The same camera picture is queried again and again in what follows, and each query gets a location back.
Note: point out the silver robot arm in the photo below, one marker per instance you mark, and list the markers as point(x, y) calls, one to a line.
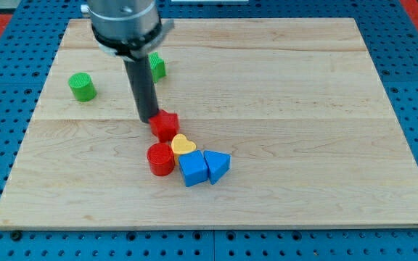
point(130, 29)

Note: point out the red star block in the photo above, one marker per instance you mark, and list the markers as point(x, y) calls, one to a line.
point(164, 125)

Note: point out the green star block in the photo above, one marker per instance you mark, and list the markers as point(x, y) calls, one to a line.
point(157, 66)

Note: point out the yellow heart block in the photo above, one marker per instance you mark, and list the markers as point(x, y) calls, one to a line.
point(181, 145)

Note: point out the blue triangle block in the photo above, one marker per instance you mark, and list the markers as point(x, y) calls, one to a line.
point(218, 164)

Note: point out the blue cube block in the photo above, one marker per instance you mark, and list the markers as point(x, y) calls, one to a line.
point(193, 168)

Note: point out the red cylinder block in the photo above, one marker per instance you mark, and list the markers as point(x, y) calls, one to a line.
point(160, 158)

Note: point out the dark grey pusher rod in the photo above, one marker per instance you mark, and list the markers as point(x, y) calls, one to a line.
point(143, 88)

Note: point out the light wooden board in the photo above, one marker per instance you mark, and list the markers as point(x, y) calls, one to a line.
point(297, 103)

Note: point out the green cylinder block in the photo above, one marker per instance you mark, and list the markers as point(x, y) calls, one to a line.
point(82, 86)

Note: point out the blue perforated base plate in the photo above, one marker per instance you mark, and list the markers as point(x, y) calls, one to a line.
point(27, 50)

